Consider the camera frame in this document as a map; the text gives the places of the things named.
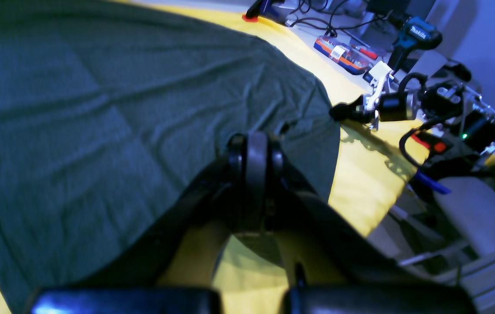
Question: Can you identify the grey chair seat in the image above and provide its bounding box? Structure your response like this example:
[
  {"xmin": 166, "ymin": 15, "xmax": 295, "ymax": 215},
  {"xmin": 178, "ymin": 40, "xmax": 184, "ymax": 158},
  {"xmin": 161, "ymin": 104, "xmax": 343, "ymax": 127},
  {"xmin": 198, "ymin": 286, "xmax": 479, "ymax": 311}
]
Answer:
[{"xmin": 434, "ymin": 176, "xmax": 495, "ymax": 256}]

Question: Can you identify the dark green long-sleeve shirt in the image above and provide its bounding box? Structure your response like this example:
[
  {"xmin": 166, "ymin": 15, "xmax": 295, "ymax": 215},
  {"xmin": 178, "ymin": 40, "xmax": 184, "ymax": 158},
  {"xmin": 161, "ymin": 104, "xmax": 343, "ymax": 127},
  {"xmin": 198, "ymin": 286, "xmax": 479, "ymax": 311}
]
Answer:
[{"xmin": 0, "ymin": 0, "xmax": 341, "ymax": 312}]

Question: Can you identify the orange blue screwdriver bit box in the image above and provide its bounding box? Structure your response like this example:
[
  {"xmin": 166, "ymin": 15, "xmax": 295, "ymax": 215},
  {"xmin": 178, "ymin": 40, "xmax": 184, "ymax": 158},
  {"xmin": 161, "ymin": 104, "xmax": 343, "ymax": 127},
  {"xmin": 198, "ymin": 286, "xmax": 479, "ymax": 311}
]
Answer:
[{"xmin": 314, "ymin": 36, "xmax": 379, "ymax": 75}]

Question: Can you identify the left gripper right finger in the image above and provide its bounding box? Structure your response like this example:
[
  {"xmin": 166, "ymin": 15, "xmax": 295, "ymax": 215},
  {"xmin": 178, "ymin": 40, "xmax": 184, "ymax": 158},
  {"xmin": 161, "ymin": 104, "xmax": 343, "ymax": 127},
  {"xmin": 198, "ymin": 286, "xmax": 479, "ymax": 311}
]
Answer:
[{"xmin": 256, "ymin": 133, "xmax": 409, "ymax": 284}]

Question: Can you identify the teal cordless drill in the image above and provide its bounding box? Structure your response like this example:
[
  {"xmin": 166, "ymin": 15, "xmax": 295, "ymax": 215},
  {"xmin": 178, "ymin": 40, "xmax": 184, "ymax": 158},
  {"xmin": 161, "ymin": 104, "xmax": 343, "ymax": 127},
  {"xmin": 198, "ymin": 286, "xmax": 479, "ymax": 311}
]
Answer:
[{"xmin": 387, "ymin": 11, "xmax": 443, "ymax": 73}]

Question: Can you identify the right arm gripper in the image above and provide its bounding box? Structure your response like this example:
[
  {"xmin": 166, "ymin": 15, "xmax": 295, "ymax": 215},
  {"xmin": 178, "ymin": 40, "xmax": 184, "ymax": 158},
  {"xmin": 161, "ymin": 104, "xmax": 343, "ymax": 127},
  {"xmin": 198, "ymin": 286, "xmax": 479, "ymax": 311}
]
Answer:
[{"xmin": 329, "ymin": 61, "xmax": 417, "ymax": 131}]

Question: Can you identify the yellow table cloth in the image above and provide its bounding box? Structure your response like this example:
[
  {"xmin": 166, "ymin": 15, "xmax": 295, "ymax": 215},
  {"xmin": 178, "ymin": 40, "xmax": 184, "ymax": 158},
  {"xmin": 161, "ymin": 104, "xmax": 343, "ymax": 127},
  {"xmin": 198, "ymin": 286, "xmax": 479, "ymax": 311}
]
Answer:
[{"xmin": 0, "ymin": 0, "xmax": 431, "ymax": 314}]

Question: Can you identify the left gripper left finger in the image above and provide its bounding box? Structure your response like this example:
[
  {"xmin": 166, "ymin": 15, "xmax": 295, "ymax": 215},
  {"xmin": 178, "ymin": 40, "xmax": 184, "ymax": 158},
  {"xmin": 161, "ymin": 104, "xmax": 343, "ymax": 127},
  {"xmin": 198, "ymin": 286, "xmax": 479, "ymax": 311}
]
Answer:
[{"xmin": 72, "ymin": 133, "xmax": 256, "ymax": 288}]

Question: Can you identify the red and black clamp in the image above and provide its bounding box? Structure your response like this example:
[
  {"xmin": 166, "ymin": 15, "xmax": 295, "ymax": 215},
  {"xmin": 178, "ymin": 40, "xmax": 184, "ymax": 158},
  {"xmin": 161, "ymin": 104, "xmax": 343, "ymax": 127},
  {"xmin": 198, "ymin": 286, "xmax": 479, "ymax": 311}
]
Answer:
[{"xmin": 242, "ymin": 0, "xmax": 287, "ymax": 24}]

